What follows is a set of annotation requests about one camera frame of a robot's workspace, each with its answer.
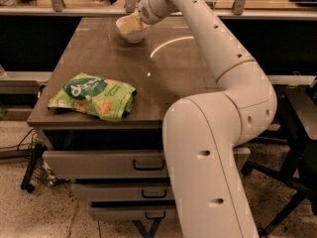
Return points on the grey drawer cabinet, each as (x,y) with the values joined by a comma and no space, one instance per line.
(163,68)

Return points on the grey drawer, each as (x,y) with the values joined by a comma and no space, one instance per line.
(135,212)
(125,190)
(121,164)

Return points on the black office chair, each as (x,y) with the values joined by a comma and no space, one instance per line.
(297,117)

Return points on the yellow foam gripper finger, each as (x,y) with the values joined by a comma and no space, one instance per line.
(131,23)

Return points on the white ceramic bowl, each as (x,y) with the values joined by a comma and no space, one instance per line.
(134,37)

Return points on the top grey drawer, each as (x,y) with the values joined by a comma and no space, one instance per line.
(121,164)

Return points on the bottom grey drawer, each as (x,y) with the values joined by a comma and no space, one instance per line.
(135,212)

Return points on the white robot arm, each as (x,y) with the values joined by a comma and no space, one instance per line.
(200,132)

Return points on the middle grey drawer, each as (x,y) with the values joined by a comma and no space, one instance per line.
(125,190)

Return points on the black wheeled wire cart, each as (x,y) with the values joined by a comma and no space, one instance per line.
(38,169)

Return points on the green chip bag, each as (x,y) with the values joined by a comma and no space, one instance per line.
(107,99)

